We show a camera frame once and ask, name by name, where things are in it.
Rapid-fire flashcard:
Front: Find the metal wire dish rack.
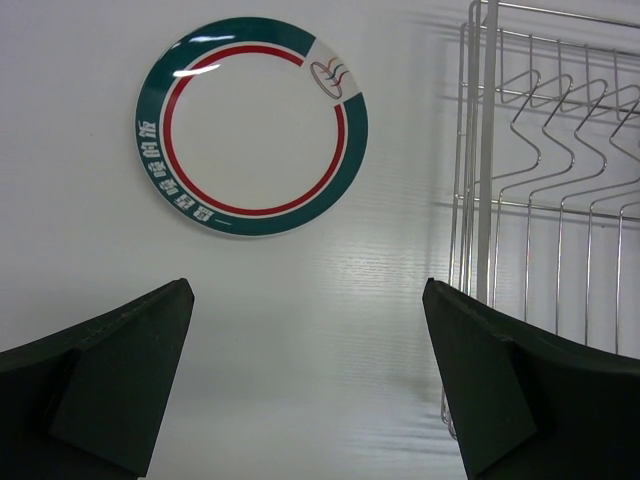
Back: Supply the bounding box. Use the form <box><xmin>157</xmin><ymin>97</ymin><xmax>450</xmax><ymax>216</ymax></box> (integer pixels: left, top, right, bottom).
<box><xmin>439</xmin><ymin>0</ymin><xmax>640</xmax><ymax>441</ymax></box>

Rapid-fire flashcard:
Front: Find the left green red rimmed plate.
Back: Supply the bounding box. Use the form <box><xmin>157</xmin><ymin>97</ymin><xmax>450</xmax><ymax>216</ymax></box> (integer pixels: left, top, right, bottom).
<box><xmin>135</xmin><ymin>17</ymin><xmax>368</xmax><ymax>237</ymax></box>

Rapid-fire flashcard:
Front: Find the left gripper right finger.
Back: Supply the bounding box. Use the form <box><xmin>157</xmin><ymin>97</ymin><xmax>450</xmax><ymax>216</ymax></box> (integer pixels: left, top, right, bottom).
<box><xmin>423</xmin><ymin>279</ymin><xmax>639</xmax><ymax>479</ymax></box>

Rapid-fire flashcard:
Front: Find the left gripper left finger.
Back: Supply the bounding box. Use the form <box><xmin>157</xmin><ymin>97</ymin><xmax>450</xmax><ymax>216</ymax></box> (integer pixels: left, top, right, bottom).
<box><xmin>1</xmin><ymin>278</ymin><xmax>195</xmax><ymax>479</ymax></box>

